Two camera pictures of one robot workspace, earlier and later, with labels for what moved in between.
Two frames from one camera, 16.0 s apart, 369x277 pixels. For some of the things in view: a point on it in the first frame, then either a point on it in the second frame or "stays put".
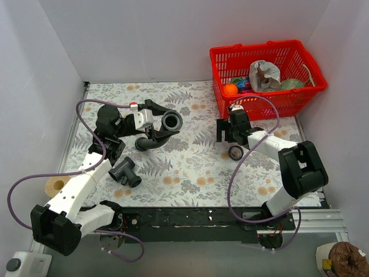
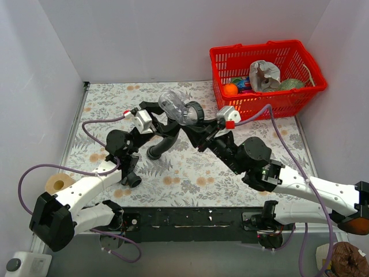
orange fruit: (230, 89) stays put
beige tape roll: (54, 184) stays put
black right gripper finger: (222, 124) → (210, 126)
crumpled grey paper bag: (264, 76) stays put
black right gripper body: (226, 130) → (210, 134)
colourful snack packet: (244, 85) stays put
